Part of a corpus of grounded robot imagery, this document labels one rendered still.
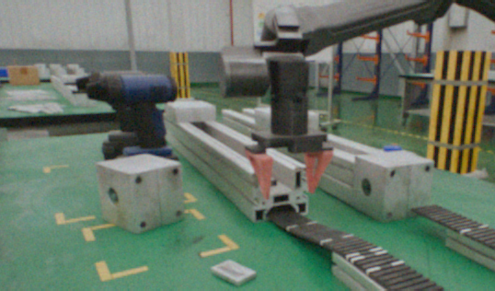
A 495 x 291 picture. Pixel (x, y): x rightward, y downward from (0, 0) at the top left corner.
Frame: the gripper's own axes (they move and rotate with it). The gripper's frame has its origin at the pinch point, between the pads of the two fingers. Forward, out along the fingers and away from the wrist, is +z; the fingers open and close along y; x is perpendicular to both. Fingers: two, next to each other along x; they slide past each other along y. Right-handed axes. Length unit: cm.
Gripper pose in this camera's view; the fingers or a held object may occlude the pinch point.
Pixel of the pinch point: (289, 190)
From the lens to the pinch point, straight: 67.3
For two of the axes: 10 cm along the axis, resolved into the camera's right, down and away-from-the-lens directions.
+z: -0.1, 9.6, 2.9
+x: 4.5, 2.7, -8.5
